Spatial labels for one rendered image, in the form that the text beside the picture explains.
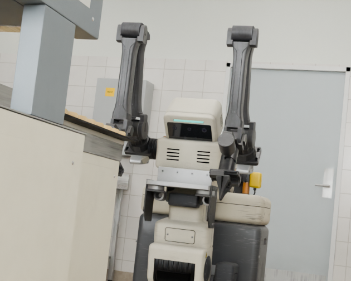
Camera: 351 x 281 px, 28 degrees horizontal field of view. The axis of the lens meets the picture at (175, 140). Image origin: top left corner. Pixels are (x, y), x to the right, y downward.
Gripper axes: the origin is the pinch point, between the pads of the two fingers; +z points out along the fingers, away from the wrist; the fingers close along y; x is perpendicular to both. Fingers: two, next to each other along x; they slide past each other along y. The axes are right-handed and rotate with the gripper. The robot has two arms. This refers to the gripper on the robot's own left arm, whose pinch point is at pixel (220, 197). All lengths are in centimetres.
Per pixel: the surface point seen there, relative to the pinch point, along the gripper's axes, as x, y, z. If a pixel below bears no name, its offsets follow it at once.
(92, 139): -60, -22, 19
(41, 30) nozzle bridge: -128, -1, 44
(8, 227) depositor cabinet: -116, -1, 72
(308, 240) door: 342, -6, -156
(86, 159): -62, -21, 27
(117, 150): -43.0, -21.8, 11.5
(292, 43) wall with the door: 262, -33, -307
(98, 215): -44, -21, 33
